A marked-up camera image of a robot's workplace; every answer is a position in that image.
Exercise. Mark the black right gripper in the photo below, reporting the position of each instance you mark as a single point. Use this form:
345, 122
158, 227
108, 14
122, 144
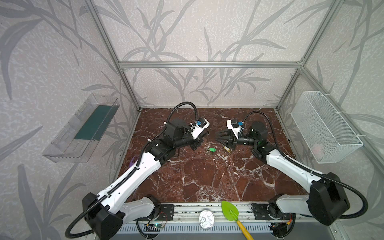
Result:
231, 141

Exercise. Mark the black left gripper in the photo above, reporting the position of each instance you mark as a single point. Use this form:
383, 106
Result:
197, 141

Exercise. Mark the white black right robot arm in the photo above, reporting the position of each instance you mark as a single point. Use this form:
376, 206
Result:
326, 201

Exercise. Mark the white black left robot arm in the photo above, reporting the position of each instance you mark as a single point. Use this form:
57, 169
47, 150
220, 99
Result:
141, 177

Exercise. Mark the purple toy rake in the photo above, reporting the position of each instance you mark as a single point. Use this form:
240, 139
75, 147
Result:
132, 161

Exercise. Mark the round silver tin lid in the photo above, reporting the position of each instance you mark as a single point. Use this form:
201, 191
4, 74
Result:
206, 219

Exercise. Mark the pink object in basket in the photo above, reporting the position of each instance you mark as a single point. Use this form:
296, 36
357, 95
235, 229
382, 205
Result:
318, 151

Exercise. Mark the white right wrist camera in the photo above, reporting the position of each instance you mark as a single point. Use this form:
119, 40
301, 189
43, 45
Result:
236, 126

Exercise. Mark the green toy shovel yellow handle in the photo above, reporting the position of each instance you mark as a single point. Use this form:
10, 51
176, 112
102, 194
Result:
231, 213

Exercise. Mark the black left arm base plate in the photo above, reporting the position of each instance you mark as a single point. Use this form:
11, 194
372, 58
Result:
164, 212

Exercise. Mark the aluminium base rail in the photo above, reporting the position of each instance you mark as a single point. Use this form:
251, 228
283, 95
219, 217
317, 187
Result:
186, 220

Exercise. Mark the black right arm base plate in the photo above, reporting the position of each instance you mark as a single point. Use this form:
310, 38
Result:
265, 211

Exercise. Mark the white wire mesh basket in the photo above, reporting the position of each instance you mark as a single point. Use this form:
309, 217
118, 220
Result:
320, 122

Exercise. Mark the clear plastic wall tray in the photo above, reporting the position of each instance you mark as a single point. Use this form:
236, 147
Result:
79, 138

